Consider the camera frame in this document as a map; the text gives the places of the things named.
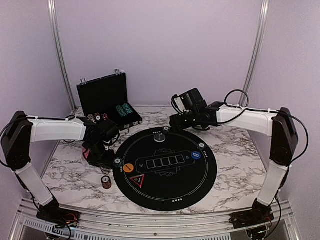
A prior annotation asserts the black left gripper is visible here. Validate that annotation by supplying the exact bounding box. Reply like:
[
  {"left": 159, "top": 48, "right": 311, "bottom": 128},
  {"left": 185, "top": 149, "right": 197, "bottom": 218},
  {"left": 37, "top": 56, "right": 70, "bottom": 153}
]
[{"left": 86, "top": 140, "right": 115, "bottom": 170}]

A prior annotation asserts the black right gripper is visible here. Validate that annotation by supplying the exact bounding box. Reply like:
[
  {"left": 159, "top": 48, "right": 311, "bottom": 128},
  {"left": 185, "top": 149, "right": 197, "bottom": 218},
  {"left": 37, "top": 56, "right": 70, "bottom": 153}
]
[{"left": 170, "top": 110, "right": 200, "bottom": 132}]

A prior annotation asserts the green 50 chip stack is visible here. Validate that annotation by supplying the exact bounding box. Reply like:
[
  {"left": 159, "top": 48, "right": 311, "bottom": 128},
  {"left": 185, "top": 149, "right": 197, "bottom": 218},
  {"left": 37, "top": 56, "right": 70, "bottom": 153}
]
[{"left": 113, "top": 157, "right": 124, "bottom": 168}]

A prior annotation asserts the clear acrylic dealer button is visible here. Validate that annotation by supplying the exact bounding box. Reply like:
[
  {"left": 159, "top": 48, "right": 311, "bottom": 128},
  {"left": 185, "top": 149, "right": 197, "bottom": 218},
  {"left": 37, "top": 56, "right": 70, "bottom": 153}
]
[{"left": 153, "top": 133, "right": 166, "bottom": 143}]

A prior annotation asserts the orange big blind button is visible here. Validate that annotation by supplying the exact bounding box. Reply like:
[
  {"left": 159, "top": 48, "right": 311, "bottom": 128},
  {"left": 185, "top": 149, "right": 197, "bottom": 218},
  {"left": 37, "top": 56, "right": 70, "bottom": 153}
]
[{"left": 123, "top": 163, "right": 135, "bottom": 173}]

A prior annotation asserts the blue small blind button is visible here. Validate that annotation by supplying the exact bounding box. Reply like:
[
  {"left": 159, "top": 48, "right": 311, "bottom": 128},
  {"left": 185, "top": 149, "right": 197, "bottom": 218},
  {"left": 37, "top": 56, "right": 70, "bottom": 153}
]
[{"left": 191, "top": 151, "right": 202, "bottom": 160}]

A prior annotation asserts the red triangular all-in marker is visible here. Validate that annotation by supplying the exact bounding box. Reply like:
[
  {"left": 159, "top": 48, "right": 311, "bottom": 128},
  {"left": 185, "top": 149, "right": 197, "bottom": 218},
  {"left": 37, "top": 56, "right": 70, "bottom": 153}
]
[{"left": 130, "top": 174, "right": 145, "bottom": 189}]

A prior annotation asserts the white black chip stack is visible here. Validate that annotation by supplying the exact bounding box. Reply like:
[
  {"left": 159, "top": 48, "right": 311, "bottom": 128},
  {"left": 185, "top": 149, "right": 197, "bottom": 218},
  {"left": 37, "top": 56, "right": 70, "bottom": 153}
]
[{"left": 100, "top": 167, "right": 112, "bottom": 175}]

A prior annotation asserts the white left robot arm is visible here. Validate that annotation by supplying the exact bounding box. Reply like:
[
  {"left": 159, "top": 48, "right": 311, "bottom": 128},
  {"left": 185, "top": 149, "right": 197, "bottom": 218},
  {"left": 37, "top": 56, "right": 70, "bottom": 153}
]
[{"left": 0, "top": 111, "right": 120, "bottom": 223}]

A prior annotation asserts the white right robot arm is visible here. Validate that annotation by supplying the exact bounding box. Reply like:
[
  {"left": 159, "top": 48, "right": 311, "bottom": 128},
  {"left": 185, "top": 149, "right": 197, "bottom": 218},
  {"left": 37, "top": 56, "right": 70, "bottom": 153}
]
[{"left": 169, "top": 96, "right": 299, "bottom": 224}]

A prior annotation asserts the red playing card deck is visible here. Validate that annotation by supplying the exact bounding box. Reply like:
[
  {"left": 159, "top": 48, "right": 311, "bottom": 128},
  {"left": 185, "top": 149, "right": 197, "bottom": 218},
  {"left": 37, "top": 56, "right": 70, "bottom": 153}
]
[{"left": 82, "top": 148, "right": 90, "bottom": 160}]

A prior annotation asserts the brown 100 chip stack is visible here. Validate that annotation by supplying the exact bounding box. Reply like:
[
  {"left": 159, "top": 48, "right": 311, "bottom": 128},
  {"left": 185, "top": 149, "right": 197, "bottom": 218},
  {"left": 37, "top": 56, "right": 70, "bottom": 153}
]
[{"left": 94, "top": 113, "right": 101, "bottom": 121}]

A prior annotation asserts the brown red chip stack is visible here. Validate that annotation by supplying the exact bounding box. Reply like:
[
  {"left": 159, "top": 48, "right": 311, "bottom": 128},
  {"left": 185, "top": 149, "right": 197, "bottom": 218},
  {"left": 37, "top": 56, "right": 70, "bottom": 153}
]
[{"left": 101, "top": 175, "right": 112, "bottom": 190}]

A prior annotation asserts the green chip row left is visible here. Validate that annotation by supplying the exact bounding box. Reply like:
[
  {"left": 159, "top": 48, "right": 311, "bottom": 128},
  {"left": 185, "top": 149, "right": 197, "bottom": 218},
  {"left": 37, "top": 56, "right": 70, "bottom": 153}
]
[{"left": 116, "top": 105, "right": 127, "bottom": 117}]

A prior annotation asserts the green chip row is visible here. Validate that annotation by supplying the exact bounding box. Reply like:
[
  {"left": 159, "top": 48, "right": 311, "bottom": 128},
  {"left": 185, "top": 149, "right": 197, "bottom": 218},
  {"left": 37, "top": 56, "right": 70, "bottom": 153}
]
[
  {"left": 116, "top": 105, "right": 127, "bottom": 117},
  {"left": 122, "top": 103, "right": 134, "bottom": 115}
]

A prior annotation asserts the round black poker mat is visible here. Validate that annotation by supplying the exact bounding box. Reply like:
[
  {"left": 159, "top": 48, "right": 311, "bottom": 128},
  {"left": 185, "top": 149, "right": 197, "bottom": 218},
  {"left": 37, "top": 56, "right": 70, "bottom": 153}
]
[{"left": 113, "top": 127, "right": 218, "bottom": 212}]

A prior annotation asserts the green chip row right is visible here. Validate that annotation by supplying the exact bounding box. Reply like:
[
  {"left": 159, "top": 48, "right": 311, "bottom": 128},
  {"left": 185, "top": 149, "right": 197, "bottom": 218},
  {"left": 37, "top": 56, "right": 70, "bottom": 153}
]
[{"left": 122, "top": 103, "right": 134, "bottom": 115}]

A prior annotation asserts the black poker chip case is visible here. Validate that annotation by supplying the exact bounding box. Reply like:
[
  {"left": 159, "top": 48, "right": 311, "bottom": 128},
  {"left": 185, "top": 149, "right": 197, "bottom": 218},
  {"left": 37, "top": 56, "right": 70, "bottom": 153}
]
[{"left": 76, "top": 69, "right": 143, "bottom": 131}]

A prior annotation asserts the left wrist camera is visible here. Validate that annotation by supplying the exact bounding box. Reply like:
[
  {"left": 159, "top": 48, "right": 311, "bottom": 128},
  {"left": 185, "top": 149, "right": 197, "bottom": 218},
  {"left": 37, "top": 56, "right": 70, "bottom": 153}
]
[{"left": 82, "top": 119, "right": 120, "bottom": 146}]

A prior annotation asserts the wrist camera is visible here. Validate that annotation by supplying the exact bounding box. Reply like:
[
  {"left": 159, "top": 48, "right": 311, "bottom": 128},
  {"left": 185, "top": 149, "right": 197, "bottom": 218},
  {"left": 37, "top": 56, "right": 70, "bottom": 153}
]
[
  {"left": 171, "top": 88, "right": 208, "bottom": 114},
  {"left": 82, "top": 119, "right": 120, "bottom": 146}
]

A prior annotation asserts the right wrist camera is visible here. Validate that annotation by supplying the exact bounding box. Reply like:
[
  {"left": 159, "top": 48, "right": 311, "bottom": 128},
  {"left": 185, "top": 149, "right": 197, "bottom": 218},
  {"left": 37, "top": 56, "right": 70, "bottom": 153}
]
[{"left": 171, "top": 88, "right": 208, "bottom": 114}]

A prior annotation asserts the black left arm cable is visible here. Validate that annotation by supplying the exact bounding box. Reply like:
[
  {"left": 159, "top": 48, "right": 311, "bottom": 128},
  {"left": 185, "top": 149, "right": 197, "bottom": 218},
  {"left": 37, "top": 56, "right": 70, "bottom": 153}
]
[{"left": 0, "top": 112, "right": 78, "bottom": 168}]

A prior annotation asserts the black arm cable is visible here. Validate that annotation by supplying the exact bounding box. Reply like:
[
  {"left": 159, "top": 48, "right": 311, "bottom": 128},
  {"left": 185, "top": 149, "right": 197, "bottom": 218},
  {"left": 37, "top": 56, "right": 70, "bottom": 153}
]
[
  {"left": 214, "top": 89, "right": 311, "bottom": 163},
  {"left": 0, "top": 112, "right": 78, "bottom": 168}
]

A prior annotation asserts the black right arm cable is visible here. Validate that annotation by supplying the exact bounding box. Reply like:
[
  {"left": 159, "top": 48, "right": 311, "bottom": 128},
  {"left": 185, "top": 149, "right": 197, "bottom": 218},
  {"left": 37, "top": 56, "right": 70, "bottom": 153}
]
[{"left": 214, "top": 89, "right": 311, "bottom": 163}]

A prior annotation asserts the right aluminium frame post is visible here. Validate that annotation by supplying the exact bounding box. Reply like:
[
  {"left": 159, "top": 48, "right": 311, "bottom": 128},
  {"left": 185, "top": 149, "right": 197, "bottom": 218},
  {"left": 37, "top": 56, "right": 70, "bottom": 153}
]
[{"left": 242, "top": 0, "right": 270, "bottom": 95}]

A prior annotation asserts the aluminium frame post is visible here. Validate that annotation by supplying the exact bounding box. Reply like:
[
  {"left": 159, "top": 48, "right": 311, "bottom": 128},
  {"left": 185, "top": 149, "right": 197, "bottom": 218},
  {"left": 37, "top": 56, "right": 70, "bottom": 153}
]
[
  {"left": 47, "top": 0, "right": 77, "bottom": 111},
  {"left": 242, "top": 0, "right": 270, "bottom": 95}
]

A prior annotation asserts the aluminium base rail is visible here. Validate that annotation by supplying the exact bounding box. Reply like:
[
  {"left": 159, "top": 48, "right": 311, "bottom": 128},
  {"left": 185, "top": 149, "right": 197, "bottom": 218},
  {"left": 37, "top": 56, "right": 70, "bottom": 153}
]
[{"left": 8, "top": 198, "right": 302, "bottom": 240}]

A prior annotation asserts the left aluminium frame post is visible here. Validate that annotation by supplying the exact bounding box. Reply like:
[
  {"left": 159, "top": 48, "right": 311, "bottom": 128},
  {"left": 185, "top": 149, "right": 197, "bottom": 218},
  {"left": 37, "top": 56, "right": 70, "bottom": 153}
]
[{"left": 47, "top": 0, "right": 77, "bottom": 111}]

